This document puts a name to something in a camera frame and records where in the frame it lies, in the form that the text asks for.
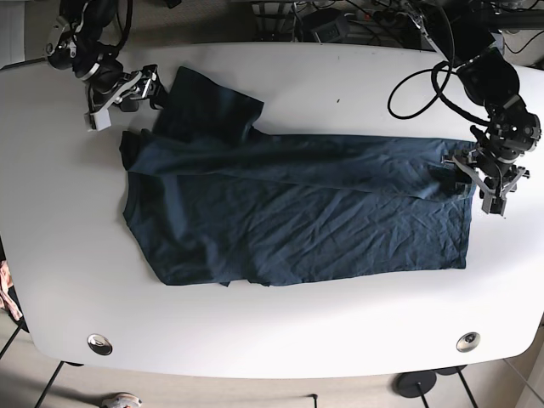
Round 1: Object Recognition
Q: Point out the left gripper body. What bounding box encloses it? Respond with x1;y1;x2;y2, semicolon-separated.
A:
441;147;530;204

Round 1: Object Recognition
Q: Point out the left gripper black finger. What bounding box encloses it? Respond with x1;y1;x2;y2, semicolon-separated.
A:
454;167;474;196

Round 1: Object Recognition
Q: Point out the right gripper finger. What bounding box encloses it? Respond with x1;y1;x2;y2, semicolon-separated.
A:
148;80;168;110
117;99;139;113

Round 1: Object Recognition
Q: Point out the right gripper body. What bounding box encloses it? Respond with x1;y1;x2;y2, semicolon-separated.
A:
87;64;158;112

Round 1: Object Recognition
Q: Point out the dark blue T-shirt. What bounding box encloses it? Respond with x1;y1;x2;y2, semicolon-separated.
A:
119;67;473;286

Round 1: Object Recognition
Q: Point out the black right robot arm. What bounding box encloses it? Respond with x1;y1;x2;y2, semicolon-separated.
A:
45;1;168;120

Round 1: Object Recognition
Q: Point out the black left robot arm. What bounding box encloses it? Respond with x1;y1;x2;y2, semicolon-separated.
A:
403;1;543;214

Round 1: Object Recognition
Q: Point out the grey power adapter box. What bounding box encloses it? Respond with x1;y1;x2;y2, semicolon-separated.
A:
490;33;505;56

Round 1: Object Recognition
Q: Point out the right table grommet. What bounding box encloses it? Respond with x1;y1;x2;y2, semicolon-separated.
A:
456;331;481;353

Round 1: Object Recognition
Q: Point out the table grommet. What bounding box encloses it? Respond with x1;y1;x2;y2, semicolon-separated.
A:
456;331;481;353
87;333;113;356

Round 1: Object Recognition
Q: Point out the grey socket box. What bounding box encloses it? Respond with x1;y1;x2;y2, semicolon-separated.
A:
306;8;349;43

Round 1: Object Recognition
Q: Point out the round black stand base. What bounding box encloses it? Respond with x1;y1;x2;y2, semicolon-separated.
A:
392;371;437;399

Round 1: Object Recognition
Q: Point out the left table grommet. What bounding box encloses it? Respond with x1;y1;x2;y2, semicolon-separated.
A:
87;333;113;356

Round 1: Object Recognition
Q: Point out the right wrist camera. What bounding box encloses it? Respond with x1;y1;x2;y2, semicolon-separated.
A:
86;110;111;132

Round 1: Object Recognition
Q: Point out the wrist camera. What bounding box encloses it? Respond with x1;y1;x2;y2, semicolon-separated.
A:
482;195;507;217
86;110;111;132

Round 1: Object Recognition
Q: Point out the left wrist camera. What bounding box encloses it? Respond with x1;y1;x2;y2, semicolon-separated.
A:
482;195;507;217

